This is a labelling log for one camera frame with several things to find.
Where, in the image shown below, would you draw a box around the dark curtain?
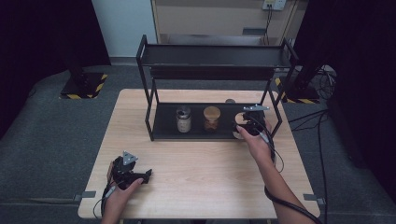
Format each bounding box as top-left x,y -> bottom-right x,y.
0,0 -> 112,138
293,0 -> 396,195

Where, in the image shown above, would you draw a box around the hand-held gripper cable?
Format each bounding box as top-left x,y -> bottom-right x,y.
92,184 -> 118,219
260,115 -> 324,224

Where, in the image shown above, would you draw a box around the bundle of cables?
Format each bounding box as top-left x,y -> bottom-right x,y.
314,64 -> 338,101

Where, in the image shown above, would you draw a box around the person's right hand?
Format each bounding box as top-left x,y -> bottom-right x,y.
235,119 -> 276,166

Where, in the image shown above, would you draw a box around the black metal shelf rack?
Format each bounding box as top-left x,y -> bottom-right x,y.
135,34 -> 299,143

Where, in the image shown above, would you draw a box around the black cables on floor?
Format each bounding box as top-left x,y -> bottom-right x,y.
288,108 -> 332,224

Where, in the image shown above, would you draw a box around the black stand with striped base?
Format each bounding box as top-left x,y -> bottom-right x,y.
274,57 -> 321,105
59,46 -> 108,100

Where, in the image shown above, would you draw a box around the beige wooden cabinet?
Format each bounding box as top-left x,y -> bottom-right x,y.
150,0 -> 310,47

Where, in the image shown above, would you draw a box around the tall glass jar wooden lid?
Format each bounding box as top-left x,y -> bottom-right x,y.
203,105 -> 222,133

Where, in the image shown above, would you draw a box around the right hand-held gripper cable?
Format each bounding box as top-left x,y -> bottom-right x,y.
260,115 -> 324,224

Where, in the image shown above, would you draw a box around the person's left hand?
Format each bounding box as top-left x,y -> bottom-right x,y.
104,161 -> 145,216

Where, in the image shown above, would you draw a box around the white wall socket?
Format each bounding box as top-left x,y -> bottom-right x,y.
262,0 -> 287,11

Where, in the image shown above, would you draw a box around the left hand-held gripper cable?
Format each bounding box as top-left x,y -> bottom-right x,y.
92,184 -> 118,219

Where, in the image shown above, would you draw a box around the black cables from wall socket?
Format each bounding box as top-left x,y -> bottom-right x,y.
262,5 -> 275,45

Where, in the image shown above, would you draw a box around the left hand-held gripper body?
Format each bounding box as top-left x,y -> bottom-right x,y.
111,150 -> 143,191

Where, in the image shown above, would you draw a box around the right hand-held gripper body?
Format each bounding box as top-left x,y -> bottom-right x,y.
242,104 -> 271,137

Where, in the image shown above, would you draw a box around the glass jar with metal lid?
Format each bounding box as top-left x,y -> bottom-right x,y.
176,105 -> 192,134

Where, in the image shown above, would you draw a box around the short glass jar wooden lid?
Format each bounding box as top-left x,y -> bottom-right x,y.
233,112 -> 248,140

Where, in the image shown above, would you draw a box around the grey table bracket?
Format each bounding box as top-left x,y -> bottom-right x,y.
303,193 -> 327,206
72,190 -> 97,202

